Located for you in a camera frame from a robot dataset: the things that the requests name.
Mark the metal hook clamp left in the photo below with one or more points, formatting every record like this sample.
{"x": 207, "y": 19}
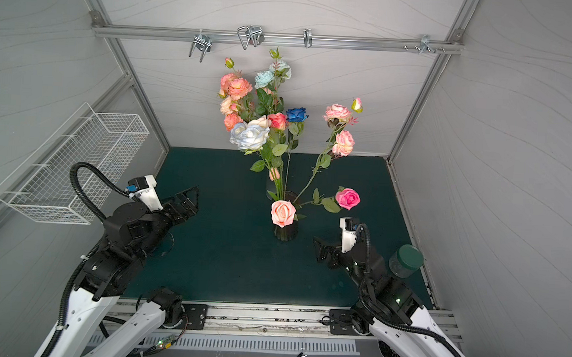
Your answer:
{"x": 200, "y": 45}

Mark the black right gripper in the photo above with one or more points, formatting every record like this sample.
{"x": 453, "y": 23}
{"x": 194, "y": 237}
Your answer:
{"x": 338, "y": 255}

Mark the white slotted cable duct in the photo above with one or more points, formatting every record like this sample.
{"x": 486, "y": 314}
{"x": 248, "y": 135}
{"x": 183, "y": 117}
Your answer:
{"x": 267, "y": 345}

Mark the metal hook clamp middle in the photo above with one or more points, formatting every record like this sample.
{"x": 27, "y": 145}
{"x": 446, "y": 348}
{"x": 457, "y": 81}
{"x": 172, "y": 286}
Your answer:
{"x": 251, "y": 35}

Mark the deep pink red rose stem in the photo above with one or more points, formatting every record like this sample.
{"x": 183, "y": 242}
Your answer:
{"x": 278, "y": 124}

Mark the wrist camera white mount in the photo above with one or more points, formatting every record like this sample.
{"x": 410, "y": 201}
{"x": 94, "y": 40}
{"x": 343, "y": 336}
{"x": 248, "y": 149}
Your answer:
{"x": 349, "y": 228}
{"x": 143, "y": 189}

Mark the magenta pink rose stem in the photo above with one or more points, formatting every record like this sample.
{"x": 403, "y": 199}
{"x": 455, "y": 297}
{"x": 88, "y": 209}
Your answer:
{"x": 344, "y": 199}

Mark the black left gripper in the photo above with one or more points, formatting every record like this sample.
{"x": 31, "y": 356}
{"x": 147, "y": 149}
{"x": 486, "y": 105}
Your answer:
{"x": 169, "y": 209}

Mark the aluminium crossbar rail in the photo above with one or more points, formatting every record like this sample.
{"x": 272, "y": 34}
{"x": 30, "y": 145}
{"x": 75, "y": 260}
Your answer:
{"x": 229, "y": 37}

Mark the peach multi-bloom rose stem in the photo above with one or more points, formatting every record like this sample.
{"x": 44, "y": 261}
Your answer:
{"x": 232, "y": 111}

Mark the green round disc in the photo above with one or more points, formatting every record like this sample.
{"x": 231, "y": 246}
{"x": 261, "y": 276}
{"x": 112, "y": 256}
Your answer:
{"x": 406, "y": 261}

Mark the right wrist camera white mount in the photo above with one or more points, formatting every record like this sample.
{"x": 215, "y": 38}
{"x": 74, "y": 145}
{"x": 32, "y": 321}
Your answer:
{"x": 349, "y": 228}

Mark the large light pink rose stem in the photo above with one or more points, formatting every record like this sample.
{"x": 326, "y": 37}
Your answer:
{"x": 282, "y": 213}

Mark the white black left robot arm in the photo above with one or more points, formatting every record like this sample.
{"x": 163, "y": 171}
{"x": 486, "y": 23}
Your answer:
{"x": 131, "y": 235}

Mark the metal hook clamp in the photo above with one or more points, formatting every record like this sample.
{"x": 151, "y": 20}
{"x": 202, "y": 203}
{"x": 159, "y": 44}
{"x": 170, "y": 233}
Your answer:
{"x": 251, "y": 35}
{"x": 200, "y": 45}

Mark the dark blue rose stem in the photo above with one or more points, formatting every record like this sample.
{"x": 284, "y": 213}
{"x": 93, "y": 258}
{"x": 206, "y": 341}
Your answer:
{"x": 295, "y": 119}

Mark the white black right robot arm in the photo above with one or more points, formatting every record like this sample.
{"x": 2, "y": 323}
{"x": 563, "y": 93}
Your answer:
{"x": 387, "y": 308}

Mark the white blue rose stem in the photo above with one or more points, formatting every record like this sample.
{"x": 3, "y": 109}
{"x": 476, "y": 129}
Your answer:
{"x": 256, "y": 140}

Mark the pale blue flower stem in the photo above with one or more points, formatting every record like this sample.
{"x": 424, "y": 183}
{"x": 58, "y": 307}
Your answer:
{"x": 267, "y": 84}

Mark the red ribbed glass vase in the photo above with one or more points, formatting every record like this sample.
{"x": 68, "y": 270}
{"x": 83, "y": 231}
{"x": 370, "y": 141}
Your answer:
{"x": 289, "y": 232}

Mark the metal ring clamp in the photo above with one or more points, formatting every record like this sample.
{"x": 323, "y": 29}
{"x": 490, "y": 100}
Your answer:
{"x": 307, "y": 38}

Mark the pink rose stem with bud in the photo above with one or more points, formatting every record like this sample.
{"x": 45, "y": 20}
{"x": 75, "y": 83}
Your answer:
{"x": 341, "y": 142}

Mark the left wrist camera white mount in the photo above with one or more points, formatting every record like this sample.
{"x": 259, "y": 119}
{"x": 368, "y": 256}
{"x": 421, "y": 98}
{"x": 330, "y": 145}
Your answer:
{"x": 143, "y": 189}

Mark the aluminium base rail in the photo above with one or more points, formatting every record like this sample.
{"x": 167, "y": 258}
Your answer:
{"x": 275, "y": 320}

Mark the metal bolt clamp right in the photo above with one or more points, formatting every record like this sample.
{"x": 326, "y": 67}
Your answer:
{"x": 425, "y": 46}

